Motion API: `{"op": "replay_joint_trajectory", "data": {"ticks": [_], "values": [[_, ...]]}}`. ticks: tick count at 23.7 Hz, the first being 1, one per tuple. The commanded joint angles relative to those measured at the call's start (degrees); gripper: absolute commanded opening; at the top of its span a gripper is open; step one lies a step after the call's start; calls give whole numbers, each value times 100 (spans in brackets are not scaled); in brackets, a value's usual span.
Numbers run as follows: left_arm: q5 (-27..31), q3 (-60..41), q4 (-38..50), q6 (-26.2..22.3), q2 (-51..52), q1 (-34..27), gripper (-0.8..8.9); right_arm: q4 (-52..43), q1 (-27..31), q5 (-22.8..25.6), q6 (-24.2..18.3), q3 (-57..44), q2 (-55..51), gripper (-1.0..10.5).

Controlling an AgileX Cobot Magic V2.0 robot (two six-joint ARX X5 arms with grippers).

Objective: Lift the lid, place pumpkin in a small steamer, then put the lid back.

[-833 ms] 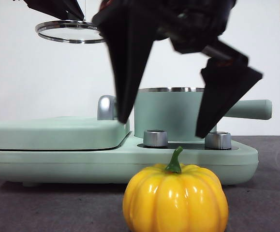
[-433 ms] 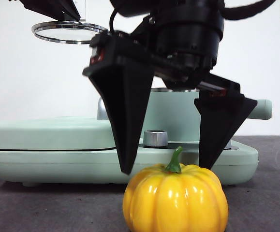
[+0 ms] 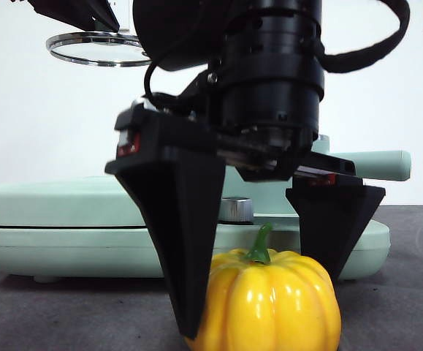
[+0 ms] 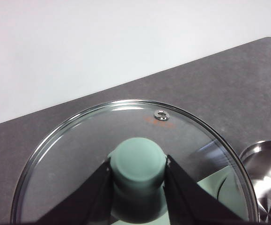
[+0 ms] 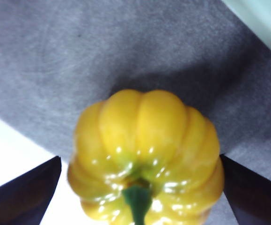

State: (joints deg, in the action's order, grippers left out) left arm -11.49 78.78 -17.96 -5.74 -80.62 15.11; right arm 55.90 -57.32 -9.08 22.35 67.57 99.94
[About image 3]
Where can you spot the silver control knob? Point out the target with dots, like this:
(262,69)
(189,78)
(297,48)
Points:
(236,210)

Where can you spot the glass lid with green knob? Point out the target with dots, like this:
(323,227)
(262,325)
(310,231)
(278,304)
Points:
(98,49)

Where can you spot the white wall socket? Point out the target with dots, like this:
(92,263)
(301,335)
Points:
(125,14)

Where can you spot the mint green breakfast machine base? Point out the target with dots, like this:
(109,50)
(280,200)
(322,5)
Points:
(68,252)

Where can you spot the yellow toy pumpkin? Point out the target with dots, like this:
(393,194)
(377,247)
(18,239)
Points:
(269,303)

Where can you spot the mint green griddle cover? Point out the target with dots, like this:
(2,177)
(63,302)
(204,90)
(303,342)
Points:
(50,204)

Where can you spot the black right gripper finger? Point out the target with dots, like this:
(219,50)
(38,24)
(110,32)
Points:
(185,219)
(331,219)

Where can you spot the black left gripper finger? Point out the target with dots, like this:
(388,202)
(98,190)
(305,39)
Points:
(103,16)
(68,14)

